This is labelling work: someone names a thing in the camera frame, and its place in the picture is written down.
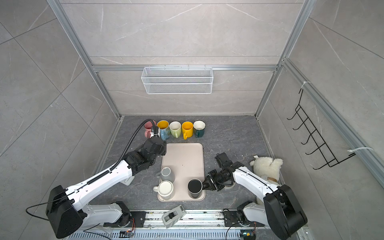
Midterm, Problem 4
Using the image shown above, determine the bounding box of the blue butterfly mug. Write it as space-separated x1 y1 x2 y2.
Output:
157 120 171 141

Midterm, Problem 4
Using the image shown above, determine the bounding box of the black mug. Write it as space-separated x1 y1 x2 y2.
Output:
187 179 205 200

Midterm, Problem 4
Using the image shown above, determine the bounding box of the pink patterned mug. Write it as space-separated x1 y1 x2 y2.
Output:
144 120 156 138

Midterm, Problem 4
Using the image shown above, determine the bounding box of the light green mug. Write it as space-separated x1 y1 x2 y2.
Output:
170 121 182 139

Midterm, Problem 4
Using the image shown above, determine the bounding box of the yellow mug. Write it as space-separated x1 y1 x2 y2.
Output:
182 122 194 140

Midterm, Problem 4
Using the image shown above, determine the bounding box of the dark green mug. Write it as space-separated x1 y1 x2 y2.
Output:
193 121 206 138

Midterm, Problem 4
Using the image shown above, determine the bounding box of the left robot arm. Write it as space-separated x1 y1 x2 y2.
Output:
45 119 167 239

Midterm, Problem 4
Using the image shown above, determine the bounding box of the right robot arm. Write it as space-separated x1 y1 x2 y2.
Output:
202 153 308 240

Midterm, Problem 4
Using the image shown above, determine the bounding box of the grey mug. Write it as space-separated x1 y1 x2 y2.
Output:
156 167 176 183

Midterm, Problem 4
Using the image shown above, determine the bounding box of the white mug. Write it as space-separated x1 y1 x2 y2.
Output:
153 181 174 200

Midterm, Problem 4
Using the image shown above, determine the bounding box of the tape roll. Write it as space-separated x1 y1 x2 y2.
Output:
223 180 236 189

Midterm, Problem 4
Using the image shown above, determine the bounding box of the beige plastic tray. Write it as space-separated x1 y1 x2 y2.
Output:
158 143 206 202

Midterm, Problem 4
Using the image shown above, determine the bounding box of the small white plastic holder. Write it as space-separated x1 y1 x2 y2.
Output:
120 176 135 186

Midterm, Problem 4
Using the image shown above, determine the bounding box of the white teddy bear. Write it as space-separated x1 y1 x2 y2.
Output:
250 156 283 186

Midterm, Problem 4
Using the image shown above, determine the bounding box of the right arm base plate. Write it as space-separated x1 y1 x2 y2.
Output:
222 209 265 227

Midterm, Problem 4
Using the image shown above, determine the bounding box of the grey camera box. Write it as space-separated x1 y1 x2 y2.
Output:
162 205 186 229

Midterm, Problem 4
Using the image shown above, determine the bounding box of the white wire mesh basket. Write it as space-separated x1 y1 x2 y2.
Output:
141 67 214 95

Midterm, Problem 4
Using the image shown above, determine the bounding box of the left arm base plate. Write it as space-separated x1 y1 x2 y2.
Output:
103 211 146 228

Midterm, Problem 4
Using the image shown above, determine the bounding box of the black wire hook rack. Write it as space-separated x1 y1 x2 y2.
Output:
287 89 356 170

